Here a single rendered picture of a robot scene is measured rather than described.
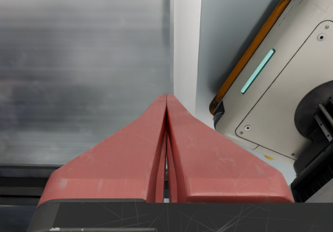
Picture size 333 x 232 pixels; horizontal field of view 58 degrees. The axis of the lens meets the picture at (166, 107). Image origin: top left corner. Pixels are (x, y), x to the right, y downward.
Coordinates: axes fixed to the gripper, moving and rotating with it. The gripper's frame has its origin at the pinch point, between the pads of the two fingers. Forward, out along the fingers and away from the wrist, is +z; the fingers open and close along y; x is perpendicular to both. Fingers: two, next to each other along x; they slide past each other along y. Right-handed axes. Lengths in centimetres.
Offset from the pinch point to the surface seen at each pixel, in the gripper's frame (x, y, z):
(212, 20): 34, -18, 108
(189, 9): 2.2, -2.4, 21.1
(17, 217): 38, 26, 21
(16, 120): 16.9, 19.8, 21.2
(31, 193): 28.9, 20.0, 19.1
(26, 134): 19.1, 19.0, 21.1
